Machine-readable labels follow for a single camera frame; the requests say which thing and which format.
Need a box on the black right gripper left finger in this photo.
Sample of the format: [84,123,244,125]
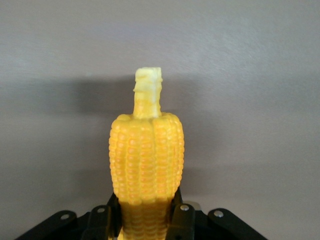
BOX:
[86,191,121,240]

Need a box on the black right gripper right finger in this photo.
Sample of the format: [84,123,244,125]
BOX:
[168,188,196,240]

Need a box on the yellow corn cob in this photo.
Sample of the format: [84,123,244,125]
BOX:
[108,65,186,240]

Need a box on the large table mat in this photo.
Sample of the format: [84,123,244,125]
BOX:
[0,0,320,240]

